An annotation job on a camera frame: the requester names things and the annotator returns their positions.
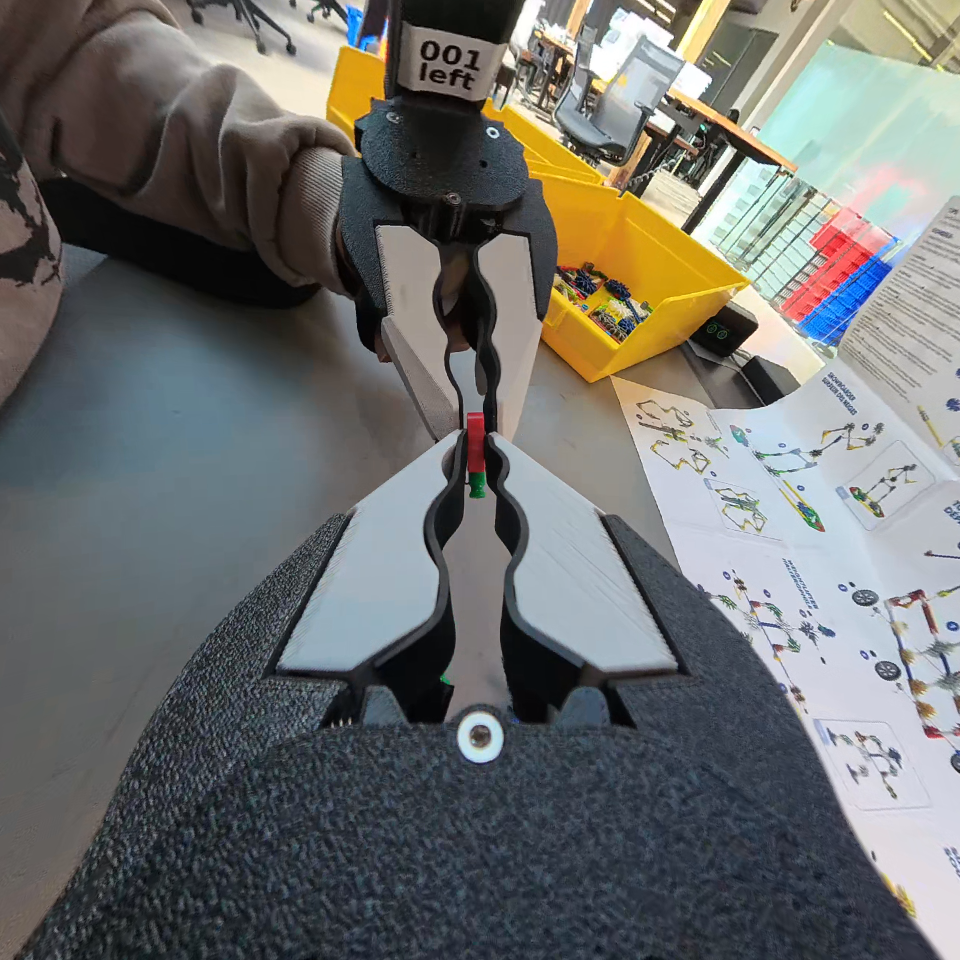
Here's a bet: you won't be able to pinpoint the grey desk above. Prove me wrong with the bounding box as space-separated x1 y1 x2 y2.
0 240 960 960

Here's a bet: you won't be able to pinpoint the fold-out toy instruction sheet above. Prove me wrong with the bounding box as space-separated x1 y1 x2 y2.
611 195 960 960

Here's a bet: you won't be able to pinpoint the wooden office table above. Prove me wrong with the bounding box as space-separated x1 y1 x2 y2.
657 83 805 235

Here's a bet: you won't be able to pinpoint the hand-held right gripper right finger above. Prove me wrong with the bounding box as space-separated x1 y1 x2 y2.
480 435 682 694

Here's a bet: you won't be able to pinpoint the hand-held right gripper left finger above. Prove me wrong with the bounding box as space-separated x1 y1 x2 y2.
275 435 472 694

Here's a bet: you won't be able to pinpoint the black digital clock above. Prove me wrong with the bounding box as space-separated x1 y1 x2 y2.
692 303 763 363

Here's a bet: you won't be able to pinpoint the pile of toy pieces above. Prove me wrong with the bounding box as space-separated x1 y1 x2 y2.
551 261 655 345

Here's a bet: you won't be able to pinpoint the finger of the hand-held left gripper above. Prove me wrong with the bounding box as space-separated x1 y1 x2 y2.
477 234 541 436
372 222 462 439

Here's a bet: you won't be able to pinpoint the small black device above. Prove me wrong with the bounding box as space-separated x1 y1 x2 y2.
737 353 805 408

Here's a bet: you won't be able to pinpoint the black office chair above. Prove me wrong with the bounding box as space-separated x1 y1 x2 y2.
555 33 685 169
188 0 301 55

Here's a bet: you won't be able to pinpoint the red blue stacked bins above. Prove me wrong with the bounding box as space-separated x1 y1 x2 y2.
780 206 904 345

